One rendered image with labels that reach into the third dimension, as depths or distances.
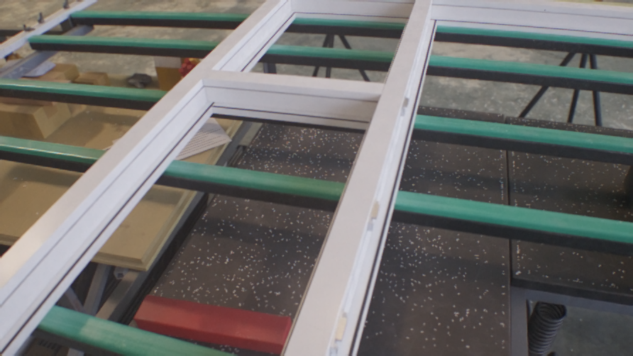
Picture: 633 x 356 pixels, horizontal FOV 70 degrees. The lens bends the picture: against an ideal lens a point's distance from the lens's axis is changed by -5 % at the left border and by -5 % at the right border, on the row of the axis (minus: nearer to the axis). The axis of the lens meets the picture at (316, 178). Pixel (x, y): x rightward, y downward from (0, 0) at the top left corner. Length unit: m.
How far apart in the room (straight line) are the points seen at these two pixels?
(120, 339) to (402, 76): 0.68
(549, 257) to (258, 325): 0.63
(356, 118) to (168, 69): 0.85
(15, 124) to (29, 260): 1.00
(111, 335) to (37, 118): 1.03
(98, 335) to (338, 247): 0.33
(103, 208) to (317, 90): 0.44
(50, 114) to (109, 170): 0.84
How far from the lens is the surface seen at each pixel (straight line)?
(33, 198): 1.38
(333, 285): 0.56
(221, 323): 0.92
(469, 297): 1.00
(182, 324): 0.94
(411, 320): 0.95
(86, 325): 0.70
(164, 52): 1.45
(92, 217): 0.79
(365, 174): 0.70
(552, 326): 1.13
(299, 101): 0.95
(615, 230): 0.81
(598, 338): 1.79
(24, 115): 1.62
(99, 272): 1.50
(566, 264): 1.12
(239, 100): 1.01
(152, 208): 1.18
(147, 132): 0.88
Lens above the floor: 1.37
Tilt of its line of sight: 39 degrees down
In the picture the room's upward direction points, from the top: 4 degrees counter-clockwise
